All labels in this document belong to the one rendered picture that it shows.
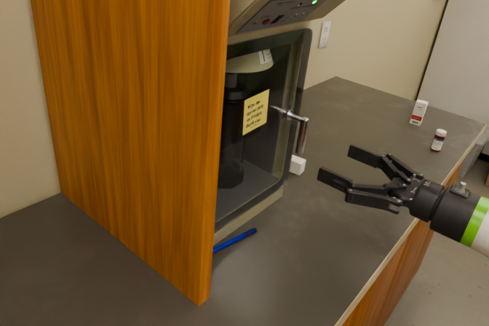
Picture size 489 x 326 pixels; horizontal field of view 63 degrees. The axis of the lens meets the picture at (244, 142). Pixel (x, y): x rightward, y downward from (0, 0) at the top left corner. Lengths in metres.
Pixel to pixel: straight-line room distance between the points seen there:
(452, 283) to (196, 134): 2.08
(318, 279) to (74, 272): 0.49
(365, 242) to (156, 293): 0.49
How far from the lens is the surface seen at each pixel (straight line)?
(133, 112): 0.70
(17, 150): 1.05
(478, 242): 0.80
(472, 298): 2.48
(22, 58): 0.98
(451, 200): 0.79
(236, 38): 0.70
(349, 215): 1.08
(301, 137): 0.90
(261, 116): 0.82
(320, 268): 0.91
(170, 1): 0.57
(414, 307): 2.28
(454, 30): 3.68
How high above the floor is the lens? 1.57
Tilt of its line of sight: 29 degrees down
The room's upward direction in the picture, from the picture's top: 6 degrees clockwise
